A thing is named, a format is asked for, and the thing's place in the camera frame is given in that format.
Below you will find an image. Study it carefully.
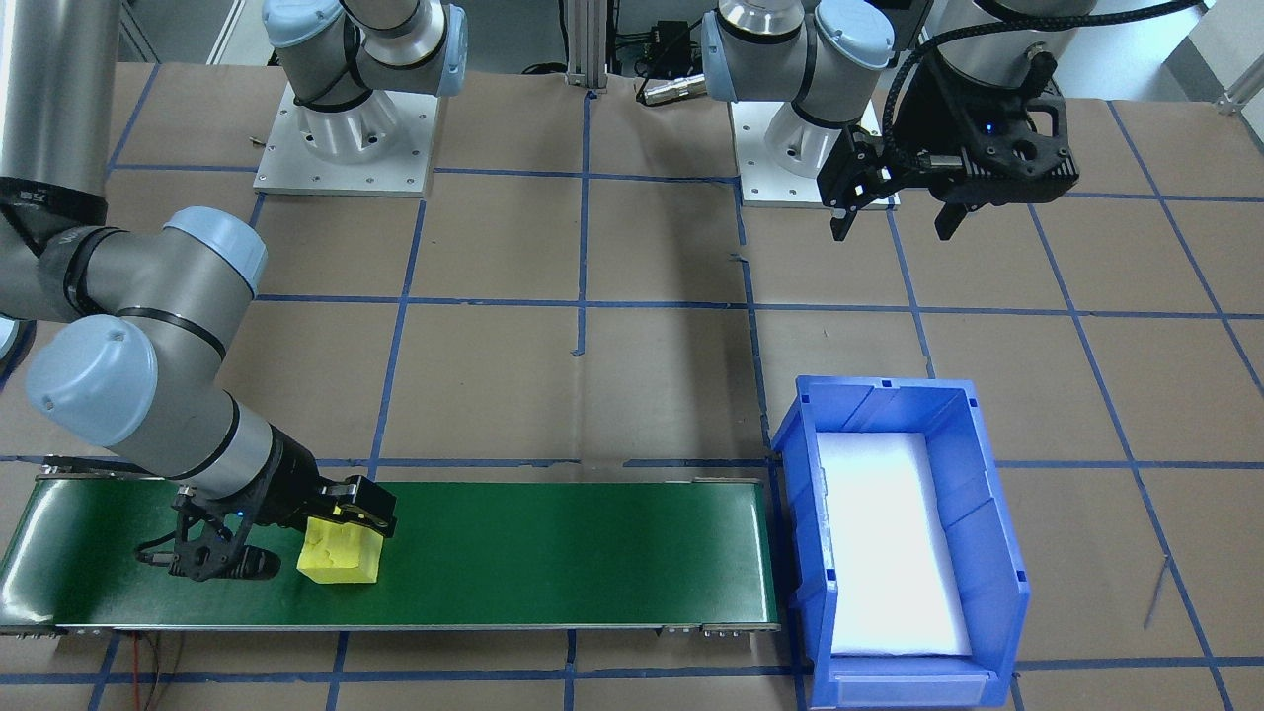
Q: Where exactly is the yellow foam block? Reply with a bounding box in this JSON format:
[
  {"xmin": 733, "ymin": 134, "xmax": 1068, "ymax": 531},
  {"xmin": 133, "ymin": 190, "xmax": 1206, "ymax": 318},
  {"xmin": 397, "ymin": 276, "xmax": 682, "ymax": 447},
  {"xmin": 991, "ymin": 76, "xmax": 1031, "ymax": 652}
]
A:
[{"xmin": 296, "ymin": 517, "xmax": 384, "ymax": 586}]

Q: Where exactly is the red black conveyor wire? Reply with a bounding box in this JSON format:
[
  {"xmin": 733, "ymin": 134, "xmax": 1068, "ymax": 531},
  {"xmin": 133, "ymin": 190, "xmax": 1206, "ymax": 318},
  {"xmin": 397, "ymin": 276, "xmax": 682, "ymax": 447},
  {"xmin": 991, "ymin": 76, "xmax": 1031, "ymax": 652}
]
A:
[{"xmin": 128, "ymin": 632, "xmax": 189, "ymax": 711}]

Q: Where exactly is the silver cylindrical connector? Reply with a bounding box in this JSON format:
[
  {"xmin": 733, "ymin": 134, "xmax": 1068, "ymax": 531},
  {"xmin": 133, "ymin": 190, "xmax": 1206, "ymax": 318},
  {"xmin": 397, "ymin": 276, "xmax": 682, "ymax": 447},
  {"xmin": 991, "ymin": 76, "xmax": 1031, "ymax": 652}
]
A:
[{"xmin": 637, "ymin": 74, "xmax": 708, "ymax": 106}]

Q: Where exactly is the metal corner bracket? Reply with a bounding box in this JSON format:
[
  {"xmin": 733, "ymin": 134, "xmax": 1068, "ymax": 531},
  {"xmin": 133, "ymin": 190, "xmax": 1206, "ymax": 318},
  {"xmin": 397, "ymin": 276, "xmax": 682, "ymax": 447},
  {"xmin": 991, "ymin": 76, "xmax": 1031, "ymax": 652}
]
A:
[{"xmin": 1215, "ymin": 79, "xmax": 1264, "ymax": 118}]

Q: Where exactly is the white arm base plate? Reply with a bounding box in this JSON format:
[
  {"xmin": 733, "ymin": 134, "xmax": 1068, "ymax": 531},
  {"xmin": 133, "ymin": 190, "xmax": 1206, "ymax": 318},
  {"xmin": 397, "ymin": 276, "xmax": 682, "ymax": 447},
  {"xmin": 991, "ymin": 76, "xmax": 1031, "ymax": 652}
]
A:
[
  {"xmin": 729, "ymin": 99, "xmax": 902, "ymax": 208},
  {"xmin": 254, "ymin": 84, "xmax": 440, "ymax": 198}
]

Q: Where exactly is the blue plastic storage bin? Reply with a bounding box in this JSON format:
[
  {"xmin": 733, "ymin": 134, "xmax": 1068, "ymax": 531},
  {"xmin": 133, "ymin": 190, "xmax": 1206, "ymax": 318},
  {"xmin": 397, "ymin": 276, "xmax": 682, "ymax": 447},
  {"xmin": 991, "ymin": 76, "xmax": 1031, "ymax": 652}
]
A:
[{"xmin": 770, "ymin": 375, "xmax": 1031, "ymax": 710}]

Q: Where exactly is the green conveyor belt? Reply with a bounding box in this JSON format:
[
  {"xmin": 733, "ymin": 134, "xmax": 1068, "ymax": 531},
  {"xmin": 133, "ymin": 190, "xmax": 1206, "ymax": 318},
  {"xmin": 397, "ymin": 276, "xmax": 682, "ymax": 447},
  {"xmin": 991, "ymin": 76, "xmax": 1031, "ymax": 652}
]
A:
[{"xmin": 0, "ymin": 456, "xmax": 781, "ymax": 638}]

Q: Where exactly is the white foam bin liner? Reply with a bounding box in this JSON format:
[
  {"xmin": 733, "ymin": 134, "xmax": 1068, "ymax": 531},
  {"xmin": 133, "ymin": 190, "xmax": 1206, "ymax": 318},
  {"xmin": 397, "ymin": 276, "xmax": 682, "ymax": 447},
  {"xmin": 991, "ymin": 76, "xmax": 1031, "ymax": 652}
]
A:
[{"xmin": 818, "ymin": 432, "xmax": 974, "ymax": 658}]

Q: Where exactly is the black electronics box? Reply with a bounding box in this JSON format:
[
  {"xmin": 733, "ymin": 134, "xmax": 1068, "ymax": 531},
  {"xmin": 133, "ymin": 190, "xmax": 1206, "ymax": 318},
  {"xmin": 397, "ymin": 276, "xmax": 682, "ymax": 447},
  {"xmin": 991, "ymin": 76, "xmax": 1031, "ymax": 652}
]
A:
[{"xmin": 632, "ymin": 20, "xmax": 707, "ymax": 75}]

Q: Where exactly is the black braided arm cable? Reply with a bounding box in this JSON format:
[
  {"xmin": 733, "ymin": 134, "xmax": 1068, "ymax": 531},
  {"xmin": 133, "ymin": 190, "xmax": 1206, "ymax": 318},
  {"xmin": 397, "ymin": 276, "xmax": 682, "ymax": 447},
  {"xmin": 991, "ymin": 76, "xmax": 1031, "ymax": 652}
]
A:
[{"xmin": 882, "ymin": 0, "xmax": 1214, "ymax": 164}]

